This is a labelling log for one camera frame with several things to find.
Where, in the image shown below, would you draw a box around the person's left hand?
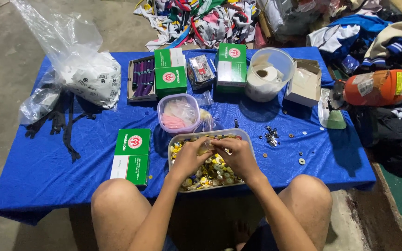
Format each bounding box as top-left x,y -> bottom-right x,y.
168,136 -> 214,183

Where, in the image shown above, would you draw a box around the person's right hand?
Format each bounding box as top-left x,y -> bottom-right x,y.
210,137 -> 261,182

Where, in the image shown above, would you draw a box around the clear tub of buttons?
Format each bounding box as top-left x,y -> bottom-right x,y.
168,128 -> 257,194

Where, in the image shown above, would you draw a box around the blue cloth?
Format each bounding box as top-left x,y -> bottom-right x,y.
0,47 -> 377,226

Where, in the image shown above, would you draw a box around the small clear bag of yellow items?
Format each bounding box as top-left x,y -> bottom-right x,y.
198,108 -> 217,132

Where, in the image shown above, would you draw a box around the pink lidded plastic container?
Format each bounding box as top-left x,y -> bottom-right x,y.
157,93 -> 201,135

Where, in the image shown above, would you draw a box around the pile of metal clips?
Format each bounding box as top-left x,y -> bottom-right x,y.
259,125 -> 280,148

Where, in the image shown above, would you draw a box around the person's legs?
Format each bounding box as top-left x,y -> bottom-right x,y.
91,174 -> 333,251

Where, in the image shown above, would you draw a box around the green white thread box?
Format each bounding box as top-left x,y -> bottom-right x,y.
110,128 -> 151,186
216,43 -> 248,94
154,47 -> 188,98

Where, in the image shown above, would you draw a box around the clear packet of patterned items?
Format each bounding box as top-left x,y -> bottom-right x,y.
187,54 -> 216,91

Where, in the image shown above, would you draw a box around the round clear tub with tape rolls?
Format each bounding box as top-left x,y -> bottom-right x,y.
245,47 -> 296,103

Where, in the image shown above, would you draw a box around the open box of purple spools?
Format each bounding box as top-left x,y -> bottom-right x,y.
127,56 -> 157,103

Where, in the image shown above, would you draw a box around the open white cardboard box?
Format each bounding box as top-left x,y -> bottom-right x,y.
284,58 -> 322,107

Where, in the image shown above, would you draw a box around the heap of fabric scraps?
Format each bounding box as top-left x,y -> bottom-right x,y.
133,0 -> 268,52

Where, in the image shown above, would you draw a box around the black zippers bundle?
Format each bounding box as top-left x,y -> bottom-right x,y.
25,89 -> 97,163

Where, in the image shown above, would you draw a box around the clear bag of white packets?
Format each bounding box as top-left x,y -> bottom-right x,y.
11,0 -> 122,111

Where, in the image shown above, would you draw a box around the orange cutting machine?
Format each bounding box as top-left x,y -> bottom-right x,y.
318,69 -> 402,130

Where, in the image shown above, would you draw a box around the small clear plastic bag with black contents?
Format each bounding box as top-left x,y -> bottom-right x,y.
18,68 -> 64,125

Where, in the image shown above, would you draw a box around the pile of clothes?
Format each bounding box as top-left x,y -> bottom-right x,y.
257,0 -> 402,75

